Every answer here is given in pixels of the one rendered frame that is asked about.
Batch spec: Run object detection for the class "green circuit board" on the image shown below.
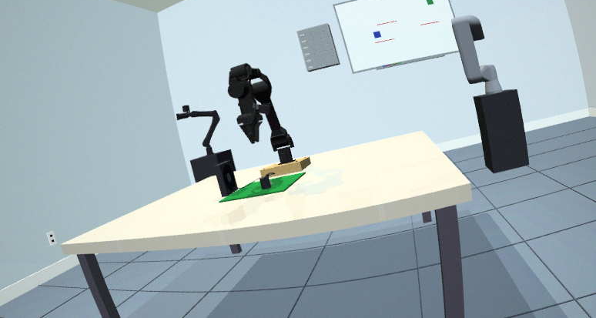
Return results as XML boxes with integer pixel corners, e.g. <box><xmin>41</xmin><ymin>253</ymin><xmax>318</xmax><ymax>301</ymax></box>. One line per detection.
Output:
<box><xmin>218</xmin><ymin>172</ymin><xmax>306</xmax><ymax>203</ymax></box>

